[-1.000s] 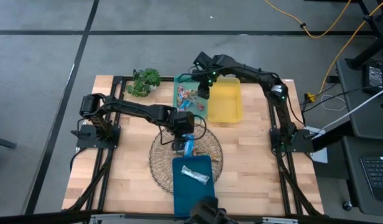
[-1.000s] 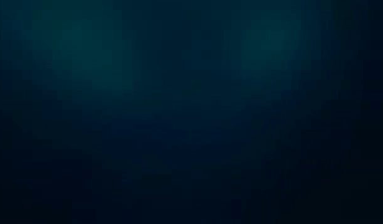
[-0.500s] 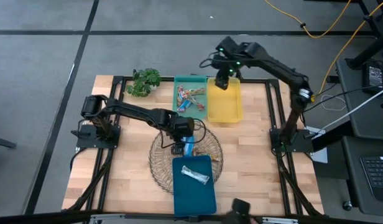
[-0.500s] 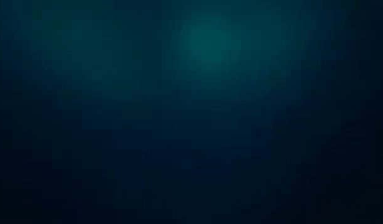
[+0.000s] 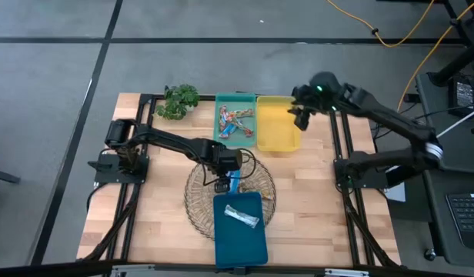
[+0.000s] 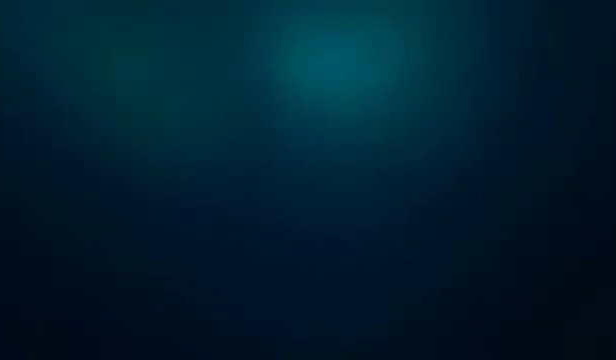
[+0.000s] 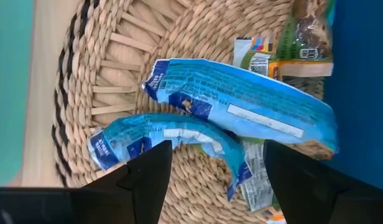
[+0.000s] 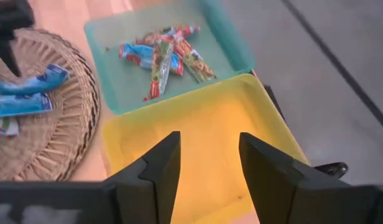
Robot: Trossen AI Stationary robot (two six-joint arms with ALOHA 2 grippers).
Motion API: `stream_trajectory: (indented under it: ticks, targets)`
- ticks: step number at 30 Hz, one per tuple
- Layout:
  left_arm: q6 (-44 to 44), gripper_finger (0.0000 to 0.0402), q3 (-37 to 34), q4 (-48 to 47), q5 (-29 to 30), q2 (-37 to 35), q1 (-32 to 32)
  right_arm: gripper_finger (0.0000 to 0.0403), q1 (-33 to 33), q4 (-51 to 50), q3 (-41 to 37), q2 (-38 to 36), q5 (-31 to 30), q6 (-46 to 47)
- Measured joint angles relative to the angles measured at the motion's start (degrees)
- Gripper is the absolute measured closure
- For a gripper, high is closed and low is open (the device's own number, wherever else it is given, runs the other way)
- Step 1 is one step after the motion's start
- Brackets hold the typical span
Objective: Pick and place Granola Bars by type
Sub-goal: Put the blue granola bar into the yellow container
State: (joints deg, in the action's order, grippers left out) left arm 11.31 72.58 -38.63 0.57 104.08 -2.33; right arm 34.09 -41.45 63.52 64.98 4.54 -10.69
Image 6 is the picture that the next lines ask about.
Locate blue plastic bin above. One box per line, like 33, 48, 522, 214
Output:
0, 0, 616, 360

